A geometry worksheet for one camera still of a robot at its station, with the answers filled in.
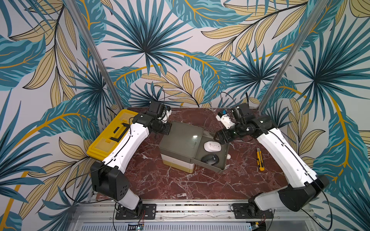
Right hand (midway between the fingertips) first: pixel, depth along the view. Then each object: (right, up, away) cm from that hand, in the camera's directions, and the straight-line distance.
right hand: (221, 134), depth 73 cm
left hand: (-29, +2, +7) cm, 30 cm away
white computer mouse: (-3, -7, +6) cm, 9 cm away
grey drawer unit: (-21, -7, +1) cm, 23 cm away
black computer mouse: (-4, -13, +1) cm, 14 cm away
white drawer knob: (+5, -12, +3) cm, 13 cm away
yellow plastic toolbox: (-61, -1, +10) cm, 62 cm away
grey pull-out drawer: (-10, -11, +8) cm, 17 cm away
